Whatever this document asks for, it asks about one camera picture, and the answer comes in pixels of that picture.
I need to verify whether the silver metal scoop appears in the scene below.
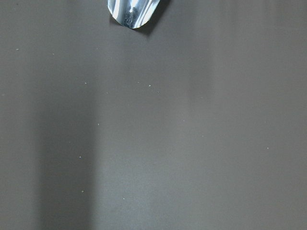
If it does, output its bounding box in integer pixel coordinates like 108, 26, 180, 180
107, 0, 160, 29

